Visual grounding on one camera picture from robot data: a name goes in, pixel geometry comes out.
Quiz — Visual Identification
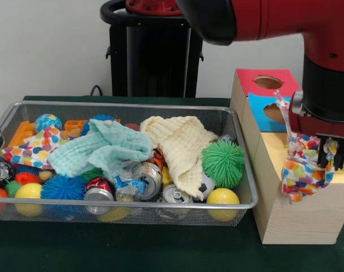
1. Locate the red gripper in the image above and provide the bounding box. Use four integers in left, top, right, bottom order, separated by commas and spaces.
287, 109, 344, 171

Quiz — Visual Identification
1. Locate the small polka dot cloth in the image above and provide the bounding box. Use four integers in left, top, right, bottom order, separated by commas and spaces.
279, 138, 339, 204

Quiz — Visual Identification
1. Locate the wooden box with three holes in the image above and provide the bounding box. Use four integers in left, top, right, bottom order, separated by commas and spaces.
230, 69, 344, 245

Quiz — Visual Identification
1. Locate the green spiky ball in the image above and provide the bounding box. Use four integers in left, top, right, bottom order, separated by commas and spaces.
202, 141, 246, 189

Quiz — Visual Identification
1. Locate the yellow ball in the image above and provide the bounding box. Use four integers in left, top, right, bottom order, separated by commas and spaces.
207, 187, 240, 222
13, 182, 44, 218

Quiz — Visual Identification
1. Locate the cream waffle cloth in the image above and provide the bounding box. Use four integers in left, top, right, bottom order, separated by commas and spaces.
139, 116, 219, 199

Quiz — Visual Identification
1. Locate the dark green table cloth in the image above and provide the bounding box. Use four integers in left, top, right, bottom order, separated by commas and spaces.
0, 95, 344, 272

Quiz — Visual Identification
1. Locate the mint waffle cloth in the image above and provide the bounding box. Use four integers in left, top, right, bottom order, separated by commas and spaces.
48, 118, 153, 178

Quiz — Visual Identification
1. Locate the blue spiky ball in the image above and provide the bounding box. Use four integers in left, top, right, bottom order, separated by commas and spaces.
40, 173, 86, 202

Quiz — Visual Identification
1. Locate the blue globe ball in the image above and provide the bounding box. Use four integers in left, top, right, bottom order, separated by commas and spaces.
35, 113, 63, 134

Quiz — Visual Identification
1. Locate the orange building block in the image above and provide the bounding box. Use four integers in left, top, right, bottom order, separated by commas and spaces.
9, 120, 37, 147

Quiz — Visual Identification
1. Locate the wire mesh bin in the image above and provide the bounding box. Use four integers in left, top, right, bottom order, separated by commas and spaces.
0, 100, 259, 228

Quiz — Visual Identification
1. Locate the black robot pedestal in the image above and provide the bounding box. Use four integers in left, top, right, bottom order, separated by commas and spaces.
100, 0, 205, 99

